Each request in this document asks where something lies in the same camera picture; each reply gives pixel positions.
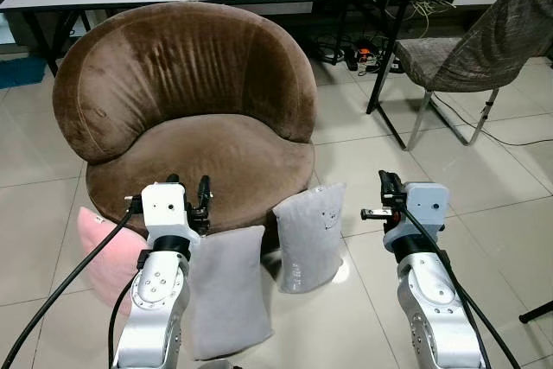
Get small grey pillow with face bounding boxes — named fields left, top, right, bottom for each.
left=273, top=182, right=347, bottom=295

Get brown velvet tub sofa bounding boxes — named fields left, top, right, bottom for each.
left=52, top=0, right=319, bottom=237

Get large plain grey pillow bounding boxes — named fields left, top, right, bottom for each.
left=188, top=226, right=275, bottom=361

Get pink fluffy pillow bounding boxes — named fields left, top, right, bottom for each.
left=76, top=207, right=153, bottom=309

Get blue floor mat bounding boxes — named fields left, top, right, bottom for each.
left=0, top=51, right=34, bottom=89

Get black power strip with plugs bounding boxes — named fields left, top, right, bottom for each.
left=346, top=41, right=390, bottom=73

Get black stand leg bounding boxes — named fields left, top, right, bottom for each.
left=518, top=302, right=553, bottom=324

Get brown fabric metal-leg chair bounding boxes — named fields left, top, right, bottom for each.
left=393, top=0, right=553, bottom=150

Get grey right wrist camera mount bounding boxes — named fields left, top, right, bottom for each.
left=383, top=182, right=450, bottom=249

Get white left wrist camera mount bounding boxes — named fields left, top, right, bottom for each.
left=141, top=182, right=201, bottom=245

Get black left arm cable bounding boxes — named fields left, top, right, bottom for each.
left=0, top=200, right=143, bottom=369

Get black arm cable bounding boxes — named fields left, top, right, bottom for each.
left=0, top=200, right=143, bottom=369
left=399, top=207, right=500, bottom=369

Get thin black floor cable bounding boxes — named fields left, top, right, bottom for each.
left=432, top=92, right=553, bottom=147

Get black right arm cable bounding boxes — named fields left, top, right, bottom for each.
left=399, top=207, right=500, bottom=369

